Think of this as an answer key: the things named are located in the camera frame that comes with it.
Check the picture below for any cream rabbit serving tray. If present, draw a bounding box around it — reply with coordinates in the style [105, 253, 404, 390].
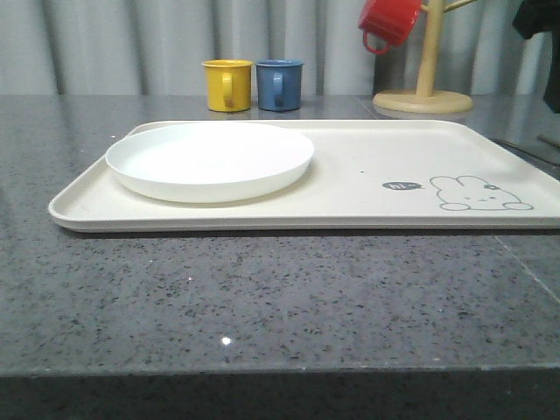
[49, 120, 559, 232]

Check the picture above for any wooden mug tree stand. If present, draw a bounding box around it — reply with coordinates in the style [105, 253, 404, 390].
[373, 1, 473, 114]

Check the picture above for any yellow enamel mug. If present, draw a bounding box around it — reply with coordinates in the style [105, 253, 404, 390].
[202, 59, 253, 113]

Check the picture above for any white round plate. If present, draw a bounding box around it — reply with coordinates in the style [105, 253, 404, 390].
[105, 122, 315, 204]

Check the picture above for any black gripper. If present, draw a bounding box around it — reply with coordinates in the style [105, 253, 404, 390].
[513, 0, 559, 113]

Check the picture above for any red enamel mug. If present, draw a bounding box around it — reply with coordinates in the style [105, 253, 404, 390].
[358, 0, 423, 54]

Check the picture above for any blue enamel mug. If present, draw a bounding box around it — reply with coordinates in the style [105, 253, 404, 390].
[255, 59, 304, 112]

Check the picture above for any silver metal fork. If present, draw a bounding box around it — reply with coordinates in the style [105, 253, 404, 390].
[490, 138, 559, 167]

